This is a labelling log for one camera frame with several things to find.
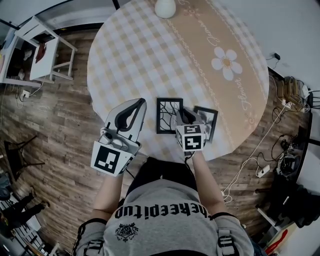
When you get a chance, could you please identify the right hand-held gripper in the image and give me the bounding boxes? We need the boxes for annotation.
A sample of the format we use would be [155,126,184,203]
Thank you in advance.
[175,107,207,154]

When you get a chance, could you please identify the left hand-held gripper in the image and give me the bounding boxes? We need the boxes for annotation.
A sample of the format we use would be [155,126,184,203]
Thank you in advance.
[90,98,147,177]

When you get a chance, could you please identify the black picture frame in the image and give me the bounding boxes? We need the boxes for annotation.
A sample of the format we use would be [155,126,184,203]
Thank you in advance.
[156,97,184,135]
[193,105,219,142]

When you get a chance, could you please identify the person's right forearm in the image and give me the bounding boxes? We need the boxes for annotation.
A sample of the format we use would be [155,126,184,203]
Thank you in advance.
[191,151,226,221]

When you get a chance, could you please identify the person's left forearm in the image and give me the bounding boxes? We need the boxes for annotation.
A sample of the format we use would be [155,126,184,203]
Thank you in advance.
[93,173,125,221]

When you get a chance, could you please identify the round table with checked cloth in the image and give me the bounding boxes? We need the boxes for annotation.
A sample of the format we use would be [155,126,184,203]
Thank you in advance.
[86,0,270,163]

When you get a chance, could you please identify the person's black trousers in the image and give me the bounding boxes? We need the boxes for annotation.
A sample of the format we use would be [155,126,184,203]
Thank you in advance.
[124,156,198,199]

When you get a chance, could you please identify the checked beige flower tablecloth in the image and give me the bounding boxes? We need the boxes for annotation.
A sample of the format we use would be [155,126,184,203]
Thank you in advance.
[86,0,270,163]

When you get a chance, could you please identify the white wooden chair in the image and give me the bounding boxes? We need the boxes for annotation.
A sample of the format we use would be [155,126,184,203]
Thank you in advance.
[14,16,79,82]

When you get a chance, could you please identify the brown cardboard box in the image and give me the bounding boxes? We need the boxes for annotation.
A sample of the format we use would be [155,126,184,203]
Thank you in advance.
[277,76,305,106]

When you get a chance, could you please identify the person's grey printed sweatshirt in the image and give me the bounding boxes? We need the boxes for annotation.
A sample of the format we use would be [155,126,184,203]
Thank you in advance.
[74,178,255,256]

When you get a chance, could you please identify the dark red cloth item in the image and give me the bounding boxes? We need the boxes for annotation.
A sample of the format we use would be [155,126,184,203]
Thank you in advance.
[34,42,49,64]

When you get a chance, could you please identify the white ceramic vase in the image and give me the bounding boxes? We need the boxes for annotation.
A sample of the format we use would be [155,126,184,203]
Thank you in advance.
[154,0,177,19]

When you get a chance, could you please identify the black metal chair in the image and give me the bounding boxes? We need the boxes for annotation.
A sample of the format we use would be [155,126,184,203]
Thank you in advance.
[3,134,46,183]

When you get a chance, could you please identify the black router with antennas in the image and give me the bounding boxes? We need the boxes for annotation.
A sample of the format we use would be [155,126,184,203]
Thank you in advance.
[308,88,320,109]

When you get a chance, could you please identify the black bag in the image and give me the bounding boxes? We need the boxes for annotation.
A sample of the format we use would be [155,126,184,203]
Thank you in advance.
[254,172,320,229]

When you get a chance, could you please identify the red plastic tool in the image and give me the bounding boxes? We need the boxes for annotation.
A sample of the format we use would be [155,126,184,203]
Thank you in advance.
[264,229,289,256]

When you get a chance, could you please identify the long white cable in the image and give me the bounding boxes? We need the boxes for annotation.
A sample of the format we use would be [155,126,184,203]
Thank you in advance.
[221,101,292,203]

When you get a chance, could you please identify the black cable tangle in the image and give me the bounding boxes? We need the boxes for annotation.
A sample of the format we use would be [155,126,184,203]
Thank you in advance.
[257,134,302,176]

